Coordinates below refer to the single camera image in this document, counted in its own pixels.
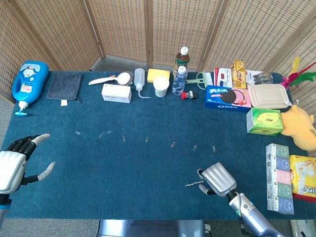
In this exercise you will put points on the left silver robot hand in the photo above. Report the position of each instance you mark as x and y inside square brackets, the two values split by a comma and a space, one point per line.
[11, 170]

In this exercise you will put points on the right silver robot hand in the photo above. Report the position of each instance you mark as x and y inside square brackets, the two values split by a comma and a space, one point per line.
[219, 179]

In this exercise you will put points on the silver magnetic bead stick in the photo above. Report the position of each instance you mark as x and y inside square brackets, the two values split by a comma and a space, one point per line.
[195, 184]

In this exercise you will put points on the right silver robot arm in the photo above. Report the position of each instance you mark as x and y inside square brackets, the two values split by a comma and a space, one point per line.
[249, 214]

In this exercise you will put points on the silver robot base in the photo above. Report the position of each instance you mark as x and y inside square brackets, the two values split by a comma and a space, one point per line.
[148, 229]

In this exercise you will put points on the blue carpet table cover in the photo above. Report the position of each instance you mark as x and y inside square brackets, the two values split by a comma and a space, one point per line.
[197, 128]

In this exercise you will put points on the pastel pocket tissue multipack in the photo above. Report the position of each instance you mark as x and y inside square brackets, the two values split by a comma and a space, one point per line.
[281, 177]

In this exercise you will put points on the green tissue box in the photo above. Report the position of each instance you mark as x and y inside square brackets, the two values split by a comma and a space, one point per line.
[264, 122]

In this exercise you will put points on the blue Oreo cookie box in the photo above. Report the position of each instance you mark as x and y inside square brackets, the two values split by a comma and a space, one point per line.
[222, 98]

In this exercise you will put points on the yellow snack bag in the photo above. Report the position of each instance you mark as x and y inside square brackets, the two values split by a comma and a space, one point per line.
[306, 172]

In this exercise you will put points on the red emergency push button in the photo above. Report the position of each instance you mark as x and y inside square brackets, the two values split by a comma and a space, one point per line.
[184, 95]

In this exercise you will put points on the blue detergent bottle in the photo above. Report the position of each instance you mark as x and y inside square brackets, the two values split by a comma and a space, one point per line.
[29, 81]

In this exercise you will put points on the yellow plush toy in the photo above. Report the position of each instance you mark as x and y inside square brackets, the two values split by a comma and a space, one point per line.
[298, 126]

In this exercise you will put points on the beige lidded food container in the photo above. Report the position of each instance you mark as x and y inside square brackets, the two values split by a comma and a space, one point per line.
[269, 96]

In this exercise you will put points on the dark grey cloth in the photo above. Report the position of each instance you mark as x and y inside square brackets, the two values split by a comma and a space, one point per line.
[65, 86]

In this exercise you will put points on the light green hand brush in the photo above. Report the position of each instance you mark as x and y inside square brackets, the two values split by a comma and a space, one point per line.
[201, 79]

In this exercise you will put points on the red white blue box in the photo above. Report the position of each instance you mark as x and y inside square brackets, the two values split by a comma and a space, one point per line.
[223, 76]

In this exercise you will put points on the clear water bottle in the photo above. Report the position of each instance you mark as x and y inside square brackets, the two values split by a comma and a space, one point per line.
[179, 84]

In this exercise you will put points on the yellow snack box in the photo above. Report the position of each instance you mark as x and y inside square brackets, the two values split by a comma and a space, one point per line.
[239, 76]

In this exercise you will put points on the white blister packet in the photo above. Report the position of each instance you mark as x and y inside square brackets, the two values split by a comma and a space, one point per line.
[259, 77]

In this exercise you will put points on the white paper cup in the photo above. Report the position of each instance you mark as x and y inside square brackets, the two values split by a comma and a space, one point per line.
[161, 86]

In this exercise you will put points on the yellow sponge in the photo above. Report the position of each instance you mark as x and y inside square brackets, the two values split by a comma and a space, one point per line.
[158, 74]

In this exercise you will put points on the colourful feather toy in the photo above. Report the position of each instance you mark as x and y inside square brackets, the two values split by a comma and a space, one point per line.
[292, 79]

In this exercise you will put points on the green tea bottle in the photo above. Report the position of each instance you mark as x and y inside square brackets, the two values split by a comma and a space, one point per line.
[182, 60]

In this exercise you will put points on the clear squeeze wash bottle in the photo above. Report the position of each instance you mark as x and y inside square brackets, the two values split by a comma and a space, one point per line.
[139, 79]

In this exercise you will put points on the white cardboard box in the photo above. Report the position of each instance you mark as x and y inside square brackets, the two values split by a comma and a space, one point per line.
[116, 93]

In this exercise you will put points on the wicker folding screen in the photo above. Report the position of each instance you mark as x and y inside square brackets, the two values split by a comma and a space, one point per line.
[123, 24]

